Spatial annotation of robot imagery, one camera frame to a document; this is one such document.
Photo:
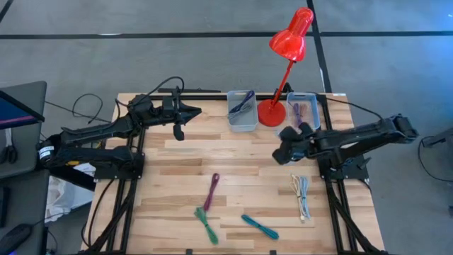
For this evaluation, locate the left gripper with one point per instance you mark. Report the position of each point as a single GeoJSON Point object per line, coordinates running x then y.
{"type": "Point", "coordinates": [170, 110]}

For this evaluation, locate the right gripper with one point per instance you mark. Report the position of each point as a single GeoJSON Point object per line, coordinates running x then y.
{"type": "Point", "coordinates": [293, 145]}

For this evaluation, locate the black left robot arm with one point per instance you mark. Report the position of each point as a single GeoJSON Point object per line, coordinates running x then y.
{"type": "Point", "coordinates": [99, 131]}

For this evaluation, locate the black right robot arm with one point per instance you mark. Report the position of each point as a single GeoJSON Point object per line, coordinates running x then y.
{"type": "Point", "coordinates": [368, 132]}

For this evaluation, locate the clear plastic bin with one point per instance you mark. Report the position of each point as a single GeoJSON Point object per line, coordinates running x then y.
{"type": "Point", "coordinates": [313, 110]}

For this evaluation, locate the pale opaque plastic bin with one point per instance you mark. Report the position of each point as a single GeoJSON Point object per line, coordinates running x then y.
{"type": "Point", "coordinates": [244, 125]}

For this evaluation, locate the black table edge clamp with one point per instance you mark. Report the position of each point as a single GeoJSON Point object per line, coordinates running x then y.
{"type": "Point", "coordinates": [287, 88]}

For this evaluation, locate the red desk lamp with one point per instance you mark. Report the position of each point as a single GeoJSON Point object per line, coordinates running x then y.
{"type": "Point", "coordinates": [290, 42]}

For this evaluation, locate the dark chair base leg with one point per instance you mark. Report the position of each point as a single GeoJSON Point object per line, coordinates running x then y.
{"type": "Point", "coordinates": [437, 139]}

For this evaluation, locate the white plastic bag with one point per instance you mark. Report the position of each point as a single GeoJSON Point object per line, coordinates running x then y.
{"type": "Point", "coordinates": [62, 200]}

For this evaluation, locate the grey desk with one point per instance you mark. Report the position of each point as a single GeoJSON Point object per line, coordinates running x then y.
{"type": "Point", "coordinates": [24, 152]}

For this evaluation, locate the black framed monitor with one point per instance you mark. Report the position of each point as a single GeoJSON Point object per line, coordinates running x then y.
{"type": "Point", "coordinates": [16, 115]}

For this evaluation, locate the small black tool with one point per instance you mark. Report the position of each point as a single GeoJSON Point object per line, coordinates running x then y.
{"type": "Point", "coordinates": [10, 155]}

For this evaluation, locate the black computer mouse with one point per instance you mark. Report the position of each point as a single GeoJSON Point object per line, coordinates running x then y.
{"type": "Point", "coordinates": [16, 237]}

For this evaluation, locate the black aluminium table frame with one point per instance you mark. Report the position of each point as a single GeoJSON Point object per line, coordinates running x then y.
{"type": "Point", "coordinates": [212, 97]}

